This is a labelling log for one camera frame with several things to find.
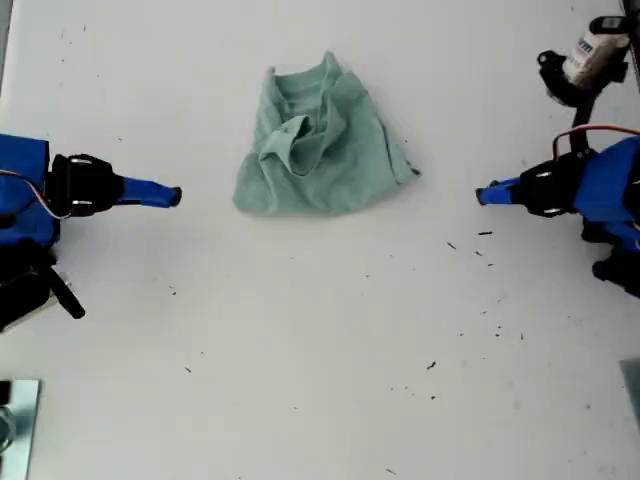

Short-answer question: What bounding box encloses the arm red white wire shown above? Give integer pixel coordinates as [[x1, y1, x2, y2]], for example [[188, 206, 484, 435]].
[[0, 171, 69, 220], [550, 124, 640, 162]]

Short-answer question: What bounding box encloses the gripper camera stalk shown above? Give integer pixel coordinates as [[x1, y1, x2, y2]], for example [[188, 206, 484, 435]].
[[537, 49, 629, 156]]

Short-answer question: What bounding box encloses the green t shirt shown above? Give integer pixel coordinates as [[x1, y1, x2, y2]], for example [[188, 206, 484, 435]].
[[231, 49, 422, 219]]

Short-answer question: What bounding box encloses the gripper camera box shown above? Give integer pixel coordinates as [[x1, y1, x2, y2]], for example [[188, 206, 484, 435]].
[[0, 264, 87, 335], [567, 14, 632, 87]]

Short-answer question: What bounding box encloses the grey metal plate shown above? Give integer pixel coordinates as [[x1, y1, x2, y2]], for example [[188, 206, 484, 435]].
[[0, 379, 42, 480]]

